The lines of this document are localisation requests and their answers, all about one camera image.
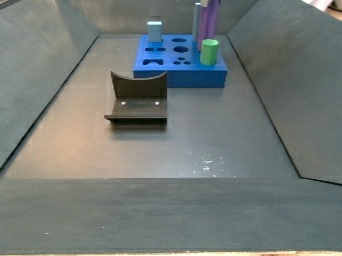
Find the short light-blue square peg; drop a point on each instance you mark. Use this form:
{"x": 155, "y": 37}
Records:
{"x": 154, "y": 31}

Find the purple star-profile bar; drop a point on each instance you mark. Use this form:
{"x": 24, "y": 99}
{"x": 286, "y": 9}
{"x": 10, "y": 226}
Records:
{"x": 207, "y": 22}

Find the tall light-blue double peg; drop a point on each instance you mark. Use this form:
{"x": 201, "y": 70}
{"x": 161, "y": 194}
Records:
{"x": 195, "y": 21}

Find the blue shape-sorter base block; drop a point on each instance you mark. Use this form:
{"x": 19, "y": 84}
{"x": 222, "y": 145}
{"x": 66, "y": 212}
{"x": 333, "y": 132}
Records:
{"x": 174, "y": 56}

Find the green hexagonal peg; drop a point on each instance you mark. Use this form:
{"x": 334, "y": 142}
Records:
{"x": 209, "y": 52}

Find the black curved fixture stand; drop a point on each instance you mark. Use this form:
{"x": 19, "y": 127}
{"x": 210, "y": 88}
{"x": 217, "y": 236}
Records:
{"x": 141, "y": 98}

